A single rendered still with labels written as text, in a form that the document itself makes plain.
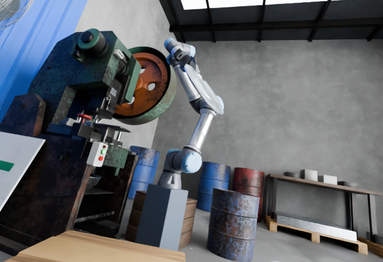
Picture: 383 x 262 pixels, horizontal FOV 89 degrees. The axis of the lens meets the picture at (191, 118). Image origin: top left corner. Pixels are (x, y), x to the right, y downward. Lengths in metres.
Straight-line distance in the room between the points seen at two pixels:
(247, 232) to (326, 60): 4.68
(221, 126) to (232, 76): 1.37
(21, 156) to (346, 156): 4.94
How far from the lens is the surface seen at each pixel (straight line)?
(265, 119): 4.80
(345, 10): 5.50
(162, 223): 1.19
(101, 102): 1.63
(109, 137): 1.57
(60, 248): 0.60
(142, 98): 2.00
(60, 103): 1.71
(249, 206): 1.79
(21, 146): 1.64
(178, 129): 4.95
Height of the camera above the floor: 0.53
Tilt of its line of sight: 16 degrees up
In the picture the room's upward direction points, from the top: 11 degrees clockwise
